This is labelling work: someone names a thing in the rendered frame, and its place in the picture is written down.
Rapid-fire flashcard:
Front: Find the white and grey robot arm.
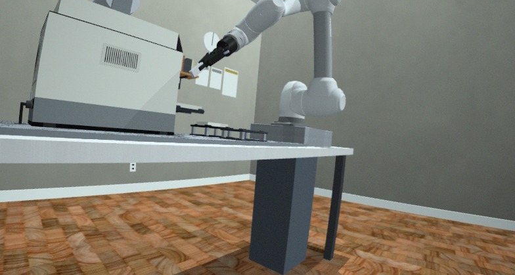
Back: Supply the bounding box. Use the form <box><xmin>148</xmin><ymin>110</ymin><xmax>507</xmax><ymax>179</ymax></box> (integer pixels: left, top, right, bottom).
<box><xmin>223</xmin><ymin>0</ymin><xmax>346</xmax><ymax>128</ymax></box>

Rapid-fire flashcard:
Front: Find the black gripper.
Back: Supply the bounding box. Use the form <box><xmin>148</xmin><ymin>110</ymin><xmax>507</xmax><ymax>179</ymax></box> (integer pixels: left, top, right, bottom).
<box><xmin>189</xmin><ymin>36</ymin><xmax>238</xmax><ymax>77</ymax></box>

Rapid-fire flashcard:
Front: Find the black rectangular frame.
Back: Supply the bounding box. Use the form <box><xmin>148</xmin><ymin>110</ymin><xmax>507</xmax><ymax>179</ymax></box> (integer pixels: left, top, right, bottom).
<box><xmin>190</xmin><ymin>124</ymin><xmax>232</xmax><ymax>138</ymax></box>

